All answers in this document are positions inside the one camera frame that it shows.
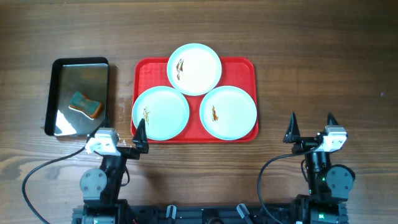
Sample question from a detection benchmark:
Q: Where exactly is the white plate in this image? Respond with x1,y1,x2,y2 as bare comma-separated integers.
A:
199,86,257,141
132,86,190,141
167,43,222,96

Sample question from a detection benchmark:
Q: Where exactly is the green orange sponge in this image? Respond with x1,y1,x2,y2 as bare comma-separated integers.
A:
68,91,103,119

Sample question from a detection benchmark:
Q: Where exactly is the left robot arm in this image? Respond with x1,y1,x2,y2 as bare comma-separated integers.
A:
72,119,149,224

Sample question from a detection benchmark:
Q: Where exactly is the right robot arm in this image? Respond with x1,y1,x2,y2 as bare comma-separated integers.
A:
283,113,356,223

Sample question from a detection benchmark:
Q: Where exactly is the black metal water tray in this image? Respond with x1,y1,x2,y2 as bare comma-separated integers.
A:
44,57,110,136

